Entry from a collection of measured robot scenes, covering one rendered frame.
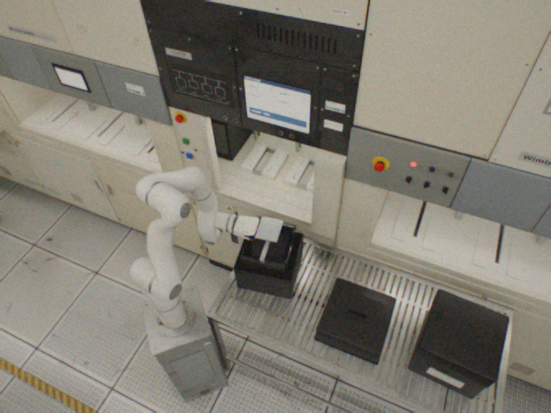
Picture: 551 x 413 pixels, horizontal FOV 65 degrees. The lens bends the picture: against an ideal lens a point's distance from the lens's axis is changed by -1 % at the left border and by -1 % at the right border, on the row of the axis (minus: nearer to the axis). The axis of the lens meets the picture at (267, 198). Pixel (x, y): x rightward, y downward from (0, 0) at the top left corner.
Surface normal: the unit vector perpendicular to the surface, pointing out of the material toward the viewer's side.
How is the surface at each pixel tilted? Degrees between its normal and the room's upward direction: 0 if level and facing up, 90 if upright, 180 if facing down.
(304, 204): 0
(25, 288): 0
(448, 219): 0
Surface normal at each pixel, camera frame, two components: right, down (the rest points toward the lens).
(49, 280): -0.04, -0.64
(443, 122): -0.42, 0.71
